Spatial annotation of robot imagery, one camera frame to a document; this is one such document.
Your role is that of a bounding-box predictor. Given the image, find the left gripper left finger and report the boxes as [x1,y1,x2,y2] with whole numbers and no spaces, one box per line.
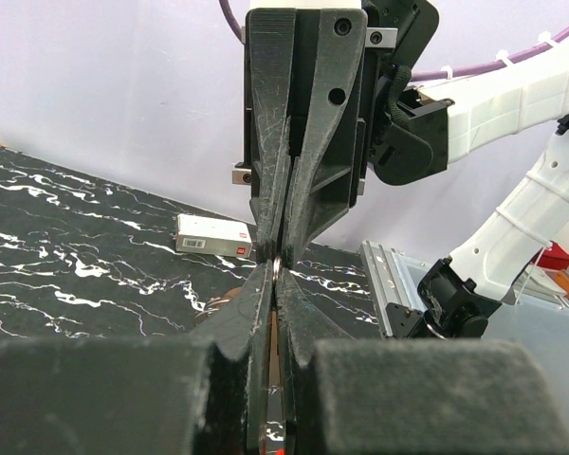
[0,263,273,454]

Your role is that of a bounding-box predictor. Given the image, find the steel key holder red handle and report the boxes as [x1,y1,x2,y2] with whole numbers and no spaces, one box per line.
[193,255,288,455]

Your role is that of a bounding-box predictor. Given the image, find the white box red label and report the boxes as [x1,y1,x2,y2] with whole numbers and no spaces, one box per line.
[175,213,252,258]

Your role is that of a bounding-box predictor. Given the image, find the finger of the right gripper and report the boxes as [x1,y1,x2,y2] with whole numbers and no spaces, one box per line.
[245,9,296,261]
[280,9,367,265]

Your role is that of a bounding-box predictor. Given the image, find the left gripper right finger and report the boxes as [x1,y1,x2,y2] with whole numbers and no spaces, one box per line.
[275,270,569,454]

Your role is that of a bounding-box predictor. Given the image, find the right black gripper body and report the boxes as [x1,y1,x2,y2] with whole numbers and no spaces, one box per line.
[230,0,451,209]

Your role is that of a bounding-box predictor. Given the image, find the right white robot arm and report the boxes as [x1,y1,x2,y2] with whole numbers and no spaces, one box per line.
[237,1,569,338]

